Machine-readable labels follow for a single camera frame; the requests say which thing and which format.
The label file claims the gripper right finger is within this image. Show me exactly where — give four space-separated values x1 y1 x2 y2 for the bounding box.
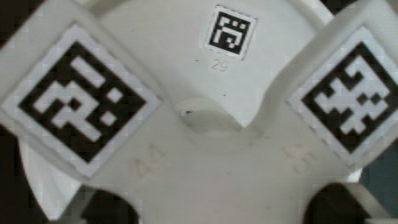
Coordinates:
302 181 398 224

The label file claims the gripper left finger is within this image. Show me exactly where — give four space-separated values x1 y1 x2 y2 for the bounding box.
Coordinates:
50 186 141 224

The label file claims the white cross-shaped table base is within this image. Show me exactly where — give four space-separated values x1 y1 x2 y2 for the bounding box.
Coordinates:
0 0 398 224

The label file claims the white round table top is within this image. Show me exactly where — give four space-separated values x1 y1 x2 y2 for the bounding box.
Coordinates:
16 0 363 212

